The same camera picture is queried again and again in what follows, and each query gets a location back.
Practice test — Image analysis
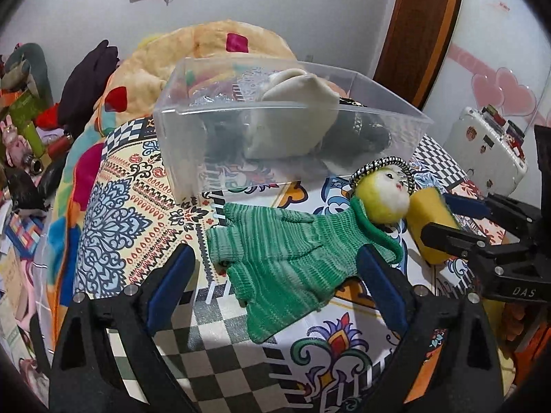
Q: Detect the right hand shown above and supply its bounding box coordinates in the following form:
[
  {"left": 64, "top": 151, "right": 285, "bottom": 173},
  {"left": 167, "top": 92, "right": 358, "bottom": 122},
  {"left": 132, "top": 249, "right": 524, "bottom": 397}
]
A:
[{"left": 499, "top": 303, "right": 526, "bottom": 342}]

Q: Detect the brown wooden door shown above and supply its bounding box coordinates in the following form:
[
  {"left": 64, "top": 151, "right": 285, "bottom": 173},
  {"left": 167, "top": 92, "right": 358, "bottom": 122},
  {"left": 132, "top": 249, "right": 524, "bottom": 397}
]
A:
[{"left": 374, "top": 0, "right": 461, "bottom": 109}]

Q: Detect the green box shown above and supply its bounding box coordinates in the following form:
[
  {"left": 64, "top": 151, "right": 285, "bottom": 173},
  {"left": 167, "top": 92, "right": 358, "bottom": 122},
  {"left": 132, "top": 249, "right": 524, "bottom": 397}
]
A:
[{"left": 8, "top": 91, "right": 46, "bottom": 158}]

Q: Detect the black hat with chain trim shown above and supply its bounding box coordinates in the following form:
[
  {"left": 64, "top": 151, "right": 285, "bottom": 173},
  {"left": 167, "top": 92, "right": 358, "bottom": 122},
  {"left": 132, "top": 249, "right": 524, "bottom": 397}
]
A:
[{"left": 316, "top": 98, "right": 391, "bottom": 169}]

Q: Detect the yellow plush doll green scarf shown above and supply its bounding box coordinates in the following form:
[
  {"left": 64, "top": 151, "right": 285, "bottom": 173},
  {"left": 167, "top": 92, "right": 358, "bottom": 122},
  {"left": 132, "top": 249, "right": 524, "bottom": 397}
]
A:
[{"left": 345, "top": 160, "right": 410, "bottom": 266}]

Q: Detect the dark purple garment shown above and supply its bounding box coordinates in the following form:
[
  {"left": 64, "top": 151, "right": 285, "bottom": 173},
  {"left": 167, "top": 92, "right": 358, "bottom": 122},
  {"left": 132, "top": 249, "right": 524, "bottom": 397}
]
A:
[{"left": 58, "top": 39, "right": 118, "bottom": 137}]

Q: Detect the clear plastic storage box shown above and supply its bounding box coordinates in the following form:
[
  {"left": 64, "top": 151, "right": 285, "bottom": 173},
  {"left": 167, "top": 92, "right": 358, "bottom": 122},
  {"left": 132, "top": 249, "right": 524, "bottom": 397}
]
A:
[{"left": 153, "top": 54, "right": 430, "bottom": 200}]

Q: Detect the colourful patterned bed sheet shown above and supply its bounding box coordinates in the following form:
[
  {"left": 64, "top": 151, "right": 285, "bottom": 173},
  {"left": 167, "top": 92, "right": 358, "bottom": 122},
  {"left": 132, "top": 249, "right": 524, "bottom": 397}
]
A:
[{"left": 33, "top": 116, "right": 518, "bottom": 413}]

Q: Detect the grey item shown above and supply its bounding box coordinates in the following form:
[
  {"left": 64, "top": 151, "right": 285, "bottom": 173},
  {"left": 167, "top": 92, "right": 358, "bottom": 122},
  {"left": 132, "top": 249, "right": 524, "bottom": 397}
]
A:
[{"left": 204, "top": 112, "right": 246, "bottom": 165}]

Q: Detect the pink rabbit figurine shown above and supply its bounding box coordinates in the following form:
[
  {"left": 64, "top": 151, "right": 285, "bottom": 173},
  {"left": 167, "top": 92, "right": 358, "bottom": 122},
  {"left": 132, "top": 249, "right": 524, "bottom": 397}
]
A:
[{"left": 1, "top": 115, "right": 32, "bottom": 169}]

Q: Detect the pink heart wall decoration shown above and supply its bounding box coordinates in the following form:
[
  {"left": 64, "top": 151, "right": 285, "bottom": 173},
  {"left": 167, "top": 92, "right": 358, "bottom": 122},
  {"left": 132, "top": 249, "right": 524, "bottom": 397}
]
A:
[{"left": 471, "top": 67, "right": 536, "bottom": 117}]

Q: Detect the yellow sponge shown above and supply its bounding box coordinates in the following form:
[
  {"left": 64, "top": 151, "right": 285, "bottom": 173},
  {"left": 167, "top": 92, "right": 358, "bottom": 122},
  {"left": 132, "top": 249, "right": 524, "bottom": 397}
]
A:
[{"left": 405, "top": 187, "right": 460, "bottom": 266}]

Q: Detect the grey green plush toy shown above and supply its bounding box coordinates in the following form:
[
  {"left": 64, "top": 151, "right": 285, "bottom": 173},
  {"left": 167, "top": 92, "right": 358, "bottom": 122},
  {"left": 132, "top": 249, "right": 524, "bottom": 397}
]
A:
[{"left": 1, "top": 43, "right": 53, "bottom": 107}]

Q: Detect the white drawstring cloth bag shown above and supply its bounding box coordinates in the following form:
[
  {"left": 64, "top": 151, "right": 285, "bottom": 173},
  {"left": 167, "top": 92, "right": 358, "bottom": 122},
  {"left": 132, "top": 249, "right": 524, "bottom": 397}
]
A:
[{"left": 244, "top": 68, "right": 340, "bottom": 160}]

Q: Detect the white suitcase with stickers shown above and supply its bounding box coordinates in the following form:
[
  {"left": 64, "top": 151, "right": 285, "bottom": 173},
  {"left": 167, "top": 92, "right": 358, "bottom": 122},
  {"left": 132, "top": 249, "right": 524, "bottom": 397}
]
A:
[{"left": 444, "top": 106, "right": 528, "bottom": 196}]

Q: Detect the yellow fleece blanket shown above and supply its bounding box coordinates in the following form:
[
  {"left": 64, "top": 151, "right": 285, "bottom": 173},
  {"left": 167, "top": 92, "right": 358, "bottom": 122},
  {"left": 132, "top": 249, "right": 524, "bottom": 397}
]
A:
[{"left": 43, "top": 20, "right": 295, "bottom": 340}]

